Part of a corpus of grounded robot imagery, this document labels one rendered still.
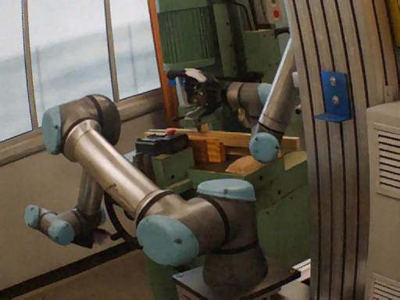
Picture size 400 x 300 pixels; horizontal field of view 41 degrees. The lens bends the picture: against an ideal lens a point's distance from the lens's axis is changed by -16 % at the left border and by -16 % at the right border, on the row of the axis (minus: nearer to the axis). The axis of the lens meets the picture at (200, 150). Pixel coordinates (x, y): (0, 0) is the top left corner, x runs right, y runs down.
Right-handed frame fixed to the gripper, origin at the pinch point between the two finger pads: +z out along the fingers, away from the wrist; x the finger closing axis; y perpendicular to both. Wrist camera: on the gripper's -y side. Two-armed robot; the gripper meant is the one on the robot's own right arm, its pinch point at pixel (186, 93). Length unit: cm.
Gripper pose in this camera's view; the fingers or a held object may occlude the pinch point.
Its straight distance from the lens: 189.4
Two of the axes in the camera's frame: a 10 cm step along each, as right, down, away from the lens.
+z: -7.4, -0.8, 6.7
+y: -6.7, 0.7, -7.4
